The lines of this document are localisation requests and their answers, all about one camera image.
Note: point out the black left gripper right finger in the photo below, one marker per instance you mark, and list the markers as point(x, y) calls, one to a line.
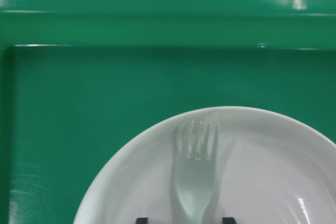
point(228, 220)

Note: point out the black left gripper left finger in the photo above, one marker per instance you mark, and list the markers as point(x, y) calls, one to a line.
point(142, 220)

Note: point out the pale green plastic fork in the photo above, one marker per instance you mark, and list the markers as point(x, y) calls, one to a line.
point(194, 179)

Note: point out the white round plate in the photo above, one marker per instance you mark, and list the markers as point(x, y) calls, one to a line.
point(270, 169)

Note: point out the green plastic tray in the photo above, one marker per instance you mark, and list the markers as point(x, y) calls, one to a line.
point(80, 78)

